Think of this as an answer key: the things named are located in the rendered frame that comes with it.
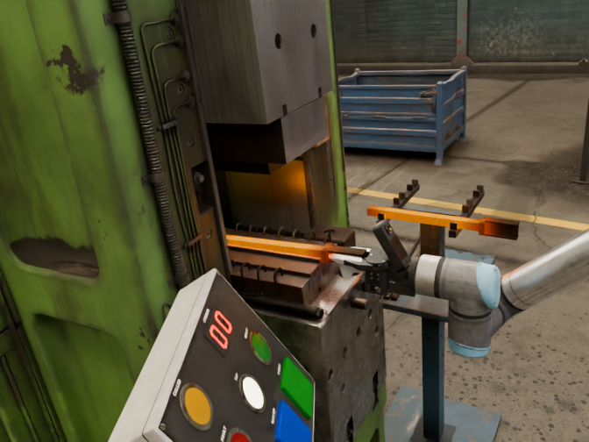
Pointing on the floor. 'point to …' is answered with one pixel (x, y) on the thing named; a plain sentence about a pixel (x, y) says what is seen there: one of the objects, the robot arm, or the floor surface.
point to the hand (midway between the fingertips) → (335, 252)
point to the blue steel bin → (404, 110)
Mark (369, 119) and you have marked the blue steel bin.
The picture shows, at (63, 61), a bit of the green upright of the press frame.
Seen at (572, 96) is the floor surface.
